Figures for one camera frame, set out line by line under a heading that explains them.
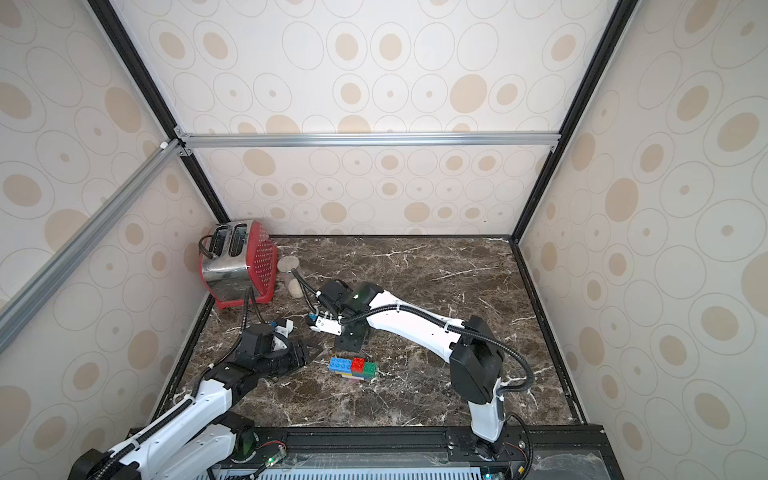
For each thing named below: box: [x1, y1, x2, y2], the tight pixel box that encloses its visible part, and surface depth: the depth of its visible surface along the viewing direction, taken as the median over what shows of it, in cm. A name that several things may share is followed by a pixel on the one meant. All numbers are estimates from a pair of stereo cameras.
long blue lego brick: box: [328, 357, 352, 373], surface depth 81 cm
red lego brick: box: [352, 357, 365, 373], surface depth 79 cm
